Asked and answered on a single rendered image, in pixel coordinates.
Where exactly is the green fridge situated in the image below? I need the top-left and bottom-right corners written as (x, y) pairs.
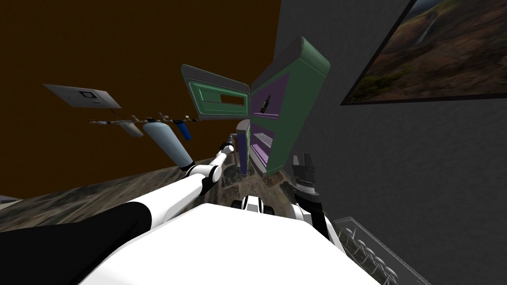
top-left (247, 37), bottom-right (331, 178)

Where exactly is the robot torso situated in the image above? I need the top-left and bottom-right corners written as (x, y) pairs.
top-left (78, 194), bottom-right (382, 285)

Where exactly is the water filter pipe assembly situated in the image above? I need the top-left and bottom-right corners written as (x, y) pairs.
top-left (87, 112), bottom-right (202, 172)

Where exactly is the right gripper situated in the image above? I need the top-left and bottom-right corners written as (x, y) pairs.
top-left (292, 152), bottom-right (318, 195)

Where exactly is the white wall panel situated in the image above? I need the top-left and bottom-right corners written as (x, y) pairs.
top-left (43, 83), bottom-right (122, 110)

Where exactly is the grey purple fridge door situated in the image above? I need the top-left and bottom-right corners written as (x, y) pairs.
top-left (236, 118), bottom-right (252, 176)

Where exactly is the green fridge freezer door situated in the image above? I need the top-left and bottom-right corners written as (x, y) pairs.
top-left (181, 64), bottom-right (252, 121)

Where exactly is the glass dish rack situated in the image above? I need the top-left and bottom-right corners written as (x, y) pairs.
top-left (332, 216), bottom-right (433, 285)

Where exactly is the landscape picture dark frame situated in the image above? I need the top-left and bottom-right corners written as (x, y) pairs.
top-left (340, 0), bottom-right (507, 106)

